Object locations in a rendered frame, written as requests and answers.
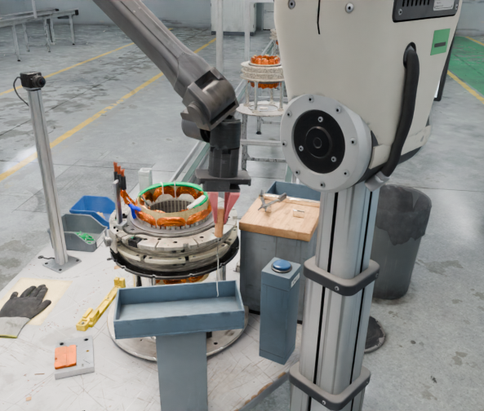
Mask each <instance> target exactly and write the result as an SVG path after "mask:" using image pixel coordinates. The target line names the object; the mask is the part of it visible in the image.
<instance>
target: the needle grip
mask: <svg viewBox="0 0 484 411"><path fill-rule="evenodd" d="M224 214H225V208H224V207H220V206H219V207H218V210H217V220H216V224H215V236H216V237H222V236H223V234H224Z"/></svg>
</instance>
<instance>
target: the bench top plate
mask: <svg viewBox="0 0 484 411"><path fill-rule="evenodd" d="M66 251H67V254H69V255H71V256H73V257H75V258H77V259H81V260H82V262H81V263H79V264H77V265H75V266H74V267H71V268H70V269H68V270H66V271H65V272H62V273H61V274H59V273H58V272H54V271H52V270H51V269H49V268H47V267H44V266H43V265H42V264H43V263H45V262H47V261H48V260H50V259H38V256H40V255H43V256H44V257H45V258H50V257H53V258H54V257H55V255H54V250H53V249H52V246H51V243H49V244H48V245H47V246H46V247H45V248H44V249H43V250H42V251H41V252H40V253H39V254H38V255H37V256H36V257H35V258H34V259H33V260H32V261H31V262H30V263H29V264H28V265H27V266H26V267H25V268H24V269H23V270H22V271H21V272H20V273H19V274H18V275H17V276H16V277H15V278H14V279H13V280H12V281H11V282H10V283H9V284H8V285H7V286H6V287H5V288H4V289H3V290H2V291H1V292H0V300H1V299H2V298H3V296H4V295H5V294H6V293H7V292H8V291H9V290H10V289H11V287H12V286H13V285H14V284H15V283H16V282H17V281H18V280H19V279H20V278H21V277H28V278H39V279H50V280H62V281H73V282H72V284H71V285H70V287H69V288H68V289H67V290H66V291H65V293H64V294H63V296H62V297H61V299H60V300H59V302H58V303H57V304H56V305H55V306H54V308H53V309H52V311H51V312H50V314H49V315H48V316H47V318H46V319H45V320H44V321H43V323H42V324H41V325H24V327H23V328H22V330H21V331H20V332H19V334H18V336H17V338H1V340H0V411H83V410H86V411H161V405H160V394H159V383H158V363H157V361H155V360H147V359H144V358H141V357H138V356H135V355H132V354H131V353H129V352H127V351H125V350H124V349H122V348H121V347H120V346H119V345H117V344H116V343H115V342H114V340H113V339H112V337H111V336H110V334H109V330H108V326H107V315H108V312H109V309H110V307H111V305H112V303H113V302H114V300H115V299H116V298H115V299H114V300H113V301H112V302H111V304H110V305H109V307H108V308H107V309H106V311H105V312H104V314H103V315H102V316H101V318H100V319H99V320H98V321H97V322H96V323H95V325H94V326H93V327H92V328H91V327H89V328H88V329H87V330H86V332H85V331H79V330H77V329H76V324H77V323H78V322H79V320H80V319H81V318H82V316H83V315H84V314H85V312H86V311H87V310H83V309H88V308H89V307H90V308H93V310H95V309H96V308H97V307H98V306H99V305H100V303H101V302H102V301H103V299H104V298H105V297H106V295H107V294H108V293H109V291H110V290H111V289H112V288H113V287H114V282H113V279H114V278H115V277H116V276H117V277H120V278H121V277H123V278H125V282H126V288H129V287H131V286H133V280H132V274H131V273H129V272H126V271H125V270H124V269H121V268H119V269H115V270H114V266H116V265H117V264H116V263H115V262H114V261H113V260H109V261H108V260H107V258H111V256H110V252H109V247H106V246H105V244H104V242H103V243H102V244H101V245H100V246H99V248H98V249H97V250H95V252H83V251H73V250H66ZM239 259H240V246H239V250H238V253H237V255H236V256H235V257H234V258H233V260H231V261H230V262H229V263H228V264H226V280H227V281H230V280H237V281H238V287H240V273H239V272H234V271H233V270H234V269H235V268H236V265H237V262H238V260H239ZM30 264H31V265H30ZM34 265H35V266H34ZM29 269H30V270H29ZM105 273H107V274H105ZM128 281H129V282H128ZM127 282H128V283H127ZM93 292H94V293H93ZM87 300H88V301H87ZM83 301H84V302H83ZM85 301H86V302H85ZM87 302H88V303H87ZM79 306H80V307H79ZM75 313H77V314H75ZM74 317H75V318H74ZM47 322H49V323H47ZM48 325H49V326H48ZM57 325H58V326H59V327H58V326H57ZM44 326H45V327H44ZM63 326H64V327H63ZM301 334H302V325H301V324H297V326H296V338H295V350H294V351H293V352H292V354H291V356H290V357H289V359H288V360H287V362H286V363H285V365H281V364H279V363H277V362H274V361H271V360H268V359H265V358H264V357H261V356H259V346H260V315H256V314H252V313H249V319H248V322H247V325H246V328H245V329H244V331H243V332H242V334H241V335H240V336H239V337H238V338H237V339H236V340H235V341H234V342H233V343H231V344H230V345H229V346H227V347H226V348H224V349H223V350H221V351H218V352H216V353H214V354H212V355H209V356H207V357H206V362H207V399H208V411H241V410H243V409H244V408H245V407H247V406H248V405H249V404H250V403H251V402H253V401H254V400H255V399H257V398H258V397H259V396H261V395H262V394H263V393H265V392H266V391H267V390H268V389H269V388H270V387H272V386H273V385H275V384H276V383H277V382H279V381H280V380H281V379H282V378H284V377H285V376H287V375H288V374H289V368H290V367H291V366H292V365H294V364H295V363H296V362H298V361H299V360H300V344H301ZM87 335H92V337H93V349H94V365H95V372H94V373H86V374H82V375H78V376H73V377H69V378H61V379H56V380H55V375H54V371H55V366H54V363H55V349H56V341H60V340H65V339H70V338H78V337H81V336H87ZM121 368H122V369H121ZM126 369H128V370H126ZM28 380H29V381H28ZM43 382H44V383H43ZM35 384H36V385H35ZM34 385H35V386H34ZM41 386H42V387H41ZM32 390H33V391H32ZM37 391H38V392H37ZM25 395H26V396H25ZM30 396H32V399H31V400H27V401H26V397H30Z"/></svg>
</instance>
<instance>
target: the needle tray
mask: <svg viewBox="0 0 484 411"><path fill-rule="evenodd" d="M216 283H217V284H218V285H217V284H216ZM217 286H218V293H217V288H216V287H217ZM218 294H219V295H218ZM217 295H218V297H217ZM244 319H245V310H244V306H243V303H242V297H241V294H240V290H239V287H238V281H237V280H230V281H217V282H216V281H208V282H197V283H185V284H174V285H151V286H141V287H129V288H118V289H117V296H116V303H115V308H114V315H113V328H114V335H115V339H125V338H143V337H153V336H155V341H156V352H157V363H158V383H159V394H160V405H161V411H208V399H207V362H206V332H211V331H220V330H230V329H244Z"/></svg>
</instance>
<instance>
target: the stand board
mask: <svg viewBox="0 0 484 411"><path fill-rule="evenodd" d="M260 205H262V202H261V200H260V199H259V197H258V198H257V199H256V200H255V202H254V203H253V204H252V206H251V207H250V208H249V210H248V211H247V212H246V213H245V214H244V216H243V217H242V218H241V220H240V221H239V223H238V229H239V230H243V231H248V232H257V233H261V234H266V235H271V236H280V237H285V238H290V239H295V240H300V241H308V242H310V240H311V238H312V236H313V233H314V231H315V229H316V227H317V224H318V218H319V208H318V207H312V206H307V205H297V204H291V203H286V202H280V203H276V204H273V205H271V206H272V212H271V213H268V212H263V211H260V210H258V209H259V208H260ZM293 210H302V211H304V217H303V218H299V217H293Z"/></svg>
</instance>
